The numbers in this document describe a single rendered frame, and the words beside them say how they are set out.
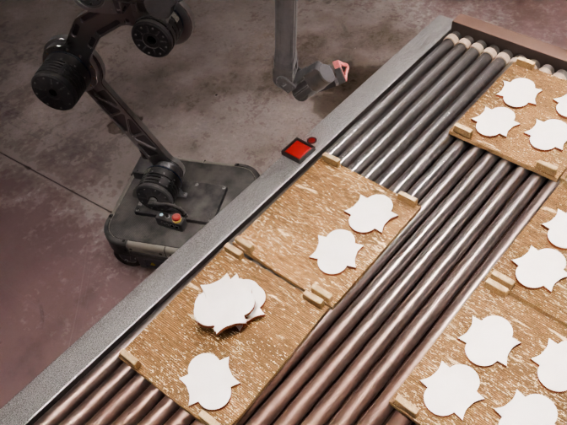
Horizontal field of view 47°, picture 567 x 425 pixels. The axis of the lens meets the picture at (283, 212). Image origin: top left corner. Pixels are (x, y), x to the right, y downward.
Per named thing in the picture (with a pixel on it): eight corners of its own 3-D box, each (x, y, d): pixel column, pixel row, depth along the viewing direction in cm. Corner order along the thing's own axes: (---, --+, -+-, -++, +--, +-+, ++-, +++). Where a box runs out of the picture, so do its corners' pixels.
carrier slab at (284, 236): (232, 245, 181) (231, 242, 179) (322, 158, 199) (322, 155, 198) (332, 310, 164) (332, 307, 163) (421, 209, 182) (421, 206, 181)
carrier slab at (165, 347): (119, 358, 162) (117, 355, 160) (227, 249, 180) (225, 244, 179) (223, 440, 146) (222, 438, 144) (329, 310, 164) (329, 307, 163)
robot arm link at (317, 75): (281, 61, 187) (273, 81, 182) (306, 40, 178) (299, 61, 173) (310, 87, 191) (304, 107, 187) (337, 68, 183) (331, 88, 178)
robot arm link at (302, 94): (286, 88, 186) (297, 105, 186) (301, 78, 181) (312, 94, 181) (299, 81, 191) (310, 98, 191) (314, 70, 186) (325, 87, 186)
